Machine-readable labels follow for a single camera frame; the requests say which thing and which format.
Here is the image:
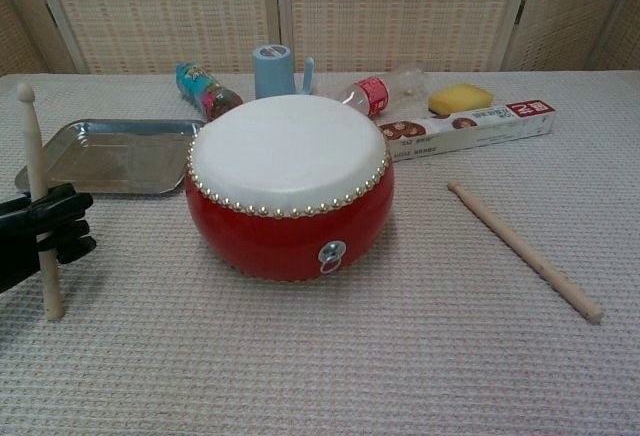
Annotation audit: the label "colourful drink bottle blue cap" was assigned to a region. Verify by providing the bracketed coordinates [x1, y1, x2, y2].
[174, 61, 245, 122]

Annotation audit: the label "cling film box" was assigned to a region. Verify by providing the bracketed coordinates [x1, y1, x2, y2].
[377, 99, 557, 163]

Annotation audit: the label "light blue plastic mug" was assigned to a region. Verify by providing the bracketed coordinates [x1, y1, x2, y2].
[252, 43, 316, 100]

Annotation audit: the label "wooden drumstick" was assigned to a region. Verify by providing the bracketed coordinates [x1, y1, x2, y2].
[17, 82, 65, 321]
[446, 180, 605, 326]

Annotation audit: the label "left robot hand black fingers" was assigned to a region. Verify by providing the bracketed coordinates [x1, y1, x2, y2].
[0, 183, 97, 296]

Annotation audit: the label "yellow sponge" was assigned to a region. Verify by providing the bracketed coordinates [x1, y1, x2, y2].
[427, 82, 496, 118]

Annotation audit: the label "clear plastic bottle red cap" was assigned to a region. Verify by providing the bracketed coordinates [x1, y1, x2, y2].
[335, 67, 427, 118]

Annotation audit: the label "rectangular steel tray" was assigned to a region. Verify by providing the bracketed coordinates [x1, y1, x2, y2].
[13, 119, 207, 196]

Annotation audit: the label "red drum white skin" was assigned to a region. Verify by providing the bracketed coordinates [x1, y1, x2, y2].
[184, 95, 395, 283]

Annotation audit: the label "white woven tablecloth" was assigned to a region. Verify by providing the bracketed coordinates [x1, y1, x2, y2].
[0, 71, 640, 436]

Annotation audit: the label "woven bamboo folding screen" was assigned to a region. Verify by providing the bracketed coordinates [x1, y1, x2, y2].
[0, 0, 640, 76]

